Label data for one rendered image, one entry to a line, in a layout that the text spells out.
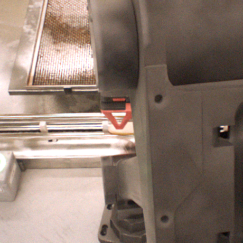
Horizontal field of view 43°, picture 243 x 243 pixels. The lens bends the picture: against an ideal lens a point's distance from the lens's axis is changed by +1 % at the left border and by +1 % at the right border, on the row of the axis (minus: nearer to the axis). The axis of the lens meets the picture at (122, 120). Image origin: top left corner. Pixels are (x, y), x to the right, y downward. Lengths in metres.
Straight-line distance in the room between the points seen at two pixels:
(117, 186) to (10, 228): 0.27
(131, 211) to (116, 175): 0.08
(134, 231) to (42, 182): 0.23
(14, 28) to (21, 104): 0.40
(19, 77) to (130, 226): 0.47
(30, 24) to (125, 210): 0.63
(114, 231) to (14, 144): 0.28
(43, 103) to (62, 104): 0.05
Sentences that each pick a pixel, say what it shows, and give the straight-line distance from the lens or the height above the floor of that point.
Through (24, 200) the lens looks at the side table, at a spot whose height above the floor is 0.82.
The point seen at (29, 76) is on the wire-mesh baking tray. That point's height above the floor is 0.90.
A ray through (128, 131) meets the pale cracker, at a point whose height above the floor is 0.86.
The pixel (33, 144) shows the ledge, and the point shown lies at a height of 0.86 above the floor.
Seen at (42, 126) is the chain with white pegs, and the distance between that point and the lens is 0.71.
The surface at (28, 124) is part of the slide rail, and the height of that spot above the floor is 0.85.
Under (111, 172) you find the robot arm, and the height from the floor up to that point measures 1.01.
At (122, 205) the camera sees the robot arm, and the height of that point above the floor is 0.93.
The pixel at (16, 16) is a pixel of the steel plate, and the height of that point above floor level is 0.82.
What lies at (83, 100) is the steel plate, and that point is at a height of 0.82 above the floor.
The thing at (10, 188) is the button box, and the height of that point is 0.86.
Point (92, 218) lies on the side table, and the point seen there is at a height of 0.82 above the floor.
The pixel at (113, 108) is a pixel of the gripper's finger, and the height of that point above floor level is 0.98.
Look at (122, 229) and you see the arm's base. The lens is 0.56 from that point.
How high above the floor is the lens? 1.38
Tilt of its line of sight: 46 degrees down
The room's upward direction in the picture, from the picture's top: straight up
